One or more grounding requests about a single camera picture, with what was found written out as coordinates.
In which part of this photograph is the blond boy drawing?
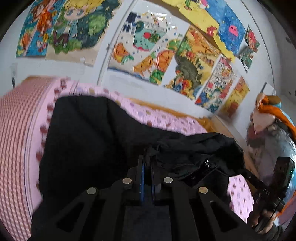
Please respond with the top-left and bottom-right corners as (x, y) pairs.
(46, 0), (122, 67)

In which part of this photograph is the blue sea jellyfish drawing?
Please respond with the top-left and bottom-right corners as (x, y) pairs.
(164, 0), (246, 62)

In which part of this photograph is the white wall pipe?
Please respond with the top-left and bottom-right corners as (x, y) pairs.
(94, 1), (137, 85)

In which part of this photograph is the red haired soldier drawing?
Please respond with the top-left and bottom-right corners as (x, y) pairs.
(239, 26), (260, 72)

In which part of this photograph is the person right hand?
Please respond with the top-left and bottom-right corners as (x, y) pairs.
(247, 203), (276, 235)

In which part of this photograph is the wall power socket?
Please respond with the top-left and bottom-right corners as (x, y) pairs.
(10, 63), (18, 88)

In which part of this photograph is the city 2024 drawing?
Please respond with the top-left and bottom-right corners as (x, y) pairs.
(195, 57), (237, 113)

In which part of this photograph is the fruit juice drawing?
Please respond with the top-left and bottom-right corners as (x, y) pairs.
(108, 12), (184, 85)

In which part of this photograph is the black padded jacket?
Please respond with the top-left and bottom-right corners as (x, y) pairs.
(28, 95), (262, 241)

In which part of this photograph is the orange haired girl drawing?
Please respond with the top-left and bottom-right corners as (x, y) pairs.
(16, 0), (65, 58)

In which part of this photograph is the pink apple print bedsheet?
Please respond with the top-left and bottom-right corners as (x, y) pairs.
(24, 78), (255, 223)

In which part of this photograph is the yellow bear drawing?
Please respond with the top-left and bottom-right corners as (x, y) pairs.
(220, 76), (250, 118)

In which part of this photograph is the red checked bed cover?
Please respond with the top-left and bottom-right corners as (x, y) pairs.
(1, 77), (54, 240)

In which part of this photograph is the wooden bed frame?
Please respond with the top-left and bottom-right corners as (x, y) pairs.
(23, 75), (260, 176)

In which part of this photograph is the autumn landscape drawing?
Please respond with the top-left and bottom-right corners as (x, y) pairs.
(165, 26), (220, 100)

